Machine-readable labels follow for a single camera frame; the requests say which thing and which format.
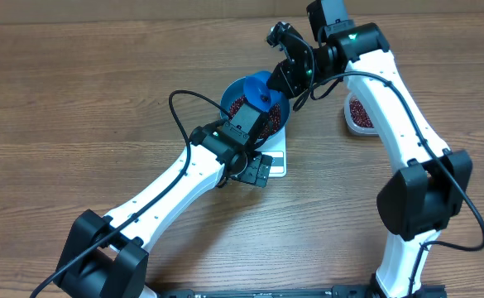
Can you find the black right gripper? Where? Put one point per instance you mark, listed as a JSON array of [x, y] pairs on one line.
[[290, 74]]

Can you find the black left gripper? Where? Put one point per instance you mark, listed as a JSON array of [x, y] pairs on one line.
[[256, 174]]

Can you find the blue plastic scoop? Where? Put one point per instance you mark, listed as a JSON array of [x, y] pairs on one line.
[[256, 90]]

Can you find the red adzuki beans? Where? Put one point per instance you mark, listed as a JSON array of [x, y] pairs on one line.
[[275, 116]]

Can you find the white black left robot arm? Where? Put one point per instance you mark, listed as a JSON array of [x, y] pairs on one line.
[[107, 256]]

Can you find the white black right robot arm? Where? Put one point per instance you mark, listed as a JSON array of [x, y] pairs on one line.
[[429, 180]]

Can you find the white digital kitchen scale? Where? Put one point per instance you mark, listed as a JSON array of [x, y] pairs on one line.
[[275, 147]]

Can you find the teal plastic bowl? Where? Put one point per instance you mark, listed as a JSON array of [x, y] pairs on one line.
[[235, 91]]

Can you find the clear plastic container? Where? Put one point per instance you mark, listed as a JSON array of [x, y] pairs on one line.
[[357, 119]]

